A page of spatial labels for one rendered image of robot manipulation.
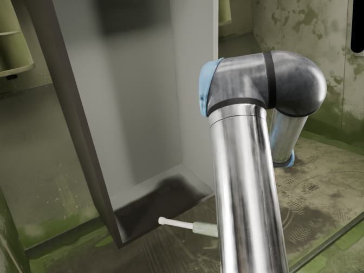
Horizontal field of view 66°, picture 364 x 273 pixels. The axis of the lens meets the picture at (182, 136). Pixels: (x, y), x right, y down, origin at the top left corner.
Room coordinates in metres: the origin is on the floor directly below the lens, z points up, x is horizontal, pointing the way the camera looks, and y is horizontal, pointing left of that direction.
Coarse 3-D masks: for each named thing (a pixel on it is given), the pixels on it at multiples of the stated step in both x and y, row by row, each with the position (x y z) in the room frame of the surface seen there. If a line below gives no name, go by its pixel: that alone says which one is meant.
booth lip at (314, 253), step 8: (360, 216) 1.36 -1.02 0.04; (352, 224) 1.31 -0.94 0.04; (336, 232) 1.27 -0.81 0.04; (344, 232) 1.26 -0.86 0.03; (328, 240) 1.22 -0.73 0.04; (336, 240) 1.23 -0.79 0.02; (320, 248) 1.18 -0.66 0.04; (312, 256) 1.14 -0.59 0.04; (296, 264) 1.10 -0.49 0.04; (304, 264) 1.11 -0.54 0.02
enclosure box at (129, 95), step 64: (64, 0) 1.21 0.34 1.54; (128, 0) 1.34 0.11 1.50; (192, 0) 1.28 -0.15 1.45; (64, 64) 0.87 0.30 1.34; (128, 64) 1.36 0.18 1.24; (192, 64) 1.35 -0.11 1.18; (128, 128) 1.39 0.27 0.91; (192, 128) 1.44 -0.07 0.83; (128, 192) 1.40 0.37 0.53; (192, 192) 1.34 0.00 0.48
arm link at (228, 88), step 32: (224, 64) 0.55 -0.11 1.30; (256, 64) 0.53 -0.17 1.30; (224, 96) 0.51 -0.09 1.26; (256, 96) 0.50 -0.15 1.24; (224, 128) 0.47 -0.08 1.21; (256, 128) 0.46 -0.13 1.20; (224, 160) 0.43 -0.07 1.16; (256, 160) 0.41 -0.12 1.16; (224, 192) 0.40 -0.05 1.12; (256, 192) 0.38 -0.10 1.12; (224, 224) 0.36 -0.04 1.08; (256, 224) 0.34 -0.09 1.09; (224, 256) 0.33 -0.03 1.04; (256, 256) 0.31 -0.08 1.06
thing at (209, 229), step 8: (168, 224) 1.03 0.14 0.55; (176, 224) 1.01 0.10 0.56; (184, 224) 0.99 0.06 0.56; (192, 224) 0.97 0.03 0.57; (200, 224) 0.95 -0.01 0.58; (208, 224) 0.94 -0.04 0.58; (216, 224) 0.94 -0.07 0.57; (200, 232) 0.93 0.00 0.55; (208, 232) 0.92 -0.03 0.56; (216, 232) 0.90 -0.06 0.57
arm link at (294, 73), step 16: (288, 64) 0.52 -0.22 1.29; (304, 64) 0.52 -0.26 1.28; (288, 80) 0.50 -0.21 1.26; (304, 80) 0.51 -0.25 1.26; (320, 80) 0.53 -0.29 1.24; (288, 96) 0.51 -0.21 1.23; (304, 96) 0.51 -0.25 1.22; (320, 96) 0.53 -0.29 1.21; (288, 112) 0.56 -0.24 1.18; (304, 112) 0.54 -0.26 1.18; (272, 128) 0.72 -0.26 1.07; (288, 128) 0.65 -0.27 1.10; (272, 144) 0.78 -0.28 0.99; (288, 144) 0.73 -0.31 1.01; (272, 160) 0.87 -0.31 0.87; (288, 160) 0.89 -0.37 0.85
